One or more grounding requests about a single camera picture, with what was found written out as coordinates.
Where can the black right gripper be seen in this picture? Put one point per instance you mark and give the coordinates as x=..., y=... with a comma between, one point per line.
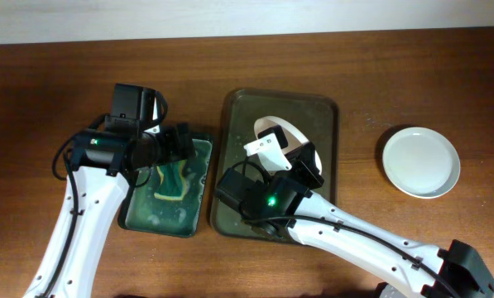
x=302, y=161

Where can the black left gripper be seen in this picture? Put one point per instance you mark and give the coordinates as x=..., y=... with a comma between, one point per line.
x=179, y=141

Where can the pinkish white plate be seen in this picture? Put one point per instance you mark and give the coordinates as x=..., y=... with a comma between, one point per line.
x=300, y=136

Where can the green yellow sponge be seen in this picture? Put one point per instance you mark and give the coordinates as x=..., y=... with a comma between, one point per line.
x=173, y=184

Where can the pale green white plate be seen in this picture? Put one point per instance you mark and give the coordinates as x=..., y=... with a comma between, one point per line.
x=421, y=162

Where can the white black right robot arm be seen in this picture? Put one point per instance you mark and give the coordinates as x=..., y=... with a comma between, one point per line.
x=410, y=268

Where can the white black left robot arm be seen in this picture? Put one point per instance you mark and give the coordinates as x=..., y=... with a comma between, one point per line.
x=102, y=169

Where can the brown serving tray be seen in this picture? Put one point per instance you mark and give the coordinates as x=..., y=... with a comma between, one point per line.
x=314, y=115

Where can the dark green water tray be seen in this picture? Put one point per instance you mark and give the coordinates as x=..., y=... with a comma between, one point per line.
x=142, y=212

